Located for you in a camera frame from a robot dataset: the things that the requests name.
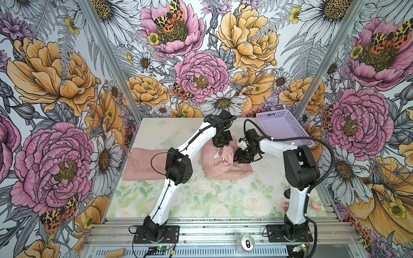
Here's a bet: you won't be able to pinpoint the wooden cork block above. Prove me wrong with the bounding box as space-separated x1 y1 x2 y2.
105 248 126 258

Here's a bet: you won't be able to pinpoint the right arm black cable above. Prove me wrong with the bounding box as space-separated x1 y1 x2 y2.
243 119 336 258

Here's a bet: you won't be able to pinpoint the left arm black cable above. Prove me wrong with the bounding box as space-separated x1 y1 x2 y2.
149 117 238 226

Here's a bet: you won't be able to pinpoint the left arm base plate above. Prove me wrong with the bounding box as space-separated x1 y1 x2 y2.
133 225 180 244

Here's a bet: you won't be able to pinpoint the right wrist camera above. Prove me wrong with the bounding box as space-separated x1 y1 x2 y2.
237 138 250 151

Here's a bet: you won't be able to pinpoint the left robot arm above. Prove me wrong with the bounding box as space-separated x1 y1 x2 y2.
142 111 236 242

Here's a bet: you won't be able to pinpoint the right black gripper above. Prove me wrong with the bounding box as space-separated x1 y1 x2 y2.
231 145 260 164

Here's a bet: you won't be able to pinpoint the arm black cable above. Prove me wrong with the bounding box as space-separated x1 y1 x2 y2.
149 117 238 226
243 119 336 258

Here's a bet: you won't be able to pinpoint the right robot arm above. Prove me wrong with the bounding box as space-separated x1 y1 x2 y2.
234 129 320 241

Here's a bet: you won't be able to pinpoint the green circuit board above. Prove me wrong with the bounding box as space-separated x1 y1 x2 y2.
146 245 175 255

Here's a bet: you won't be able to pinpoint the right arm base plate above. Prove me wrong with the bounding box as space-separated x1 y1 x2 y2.
264 223 313 243

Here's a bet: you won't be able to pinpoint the pink t-shirt with print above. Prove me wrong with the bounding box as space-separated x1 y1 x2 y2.
122 148 167 181

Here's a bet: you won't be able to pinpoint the pink shorts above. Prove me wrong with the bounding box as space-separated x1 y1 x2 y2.
201 137 253 180

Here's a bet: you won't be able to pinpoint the lilac plastic laundry basket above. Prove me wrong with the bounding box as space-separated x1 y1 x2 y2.
256 109 315 153

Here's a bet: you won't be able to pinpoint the aluminium front rail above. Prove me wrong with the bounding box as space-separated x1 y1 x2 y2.
85 218 360 247

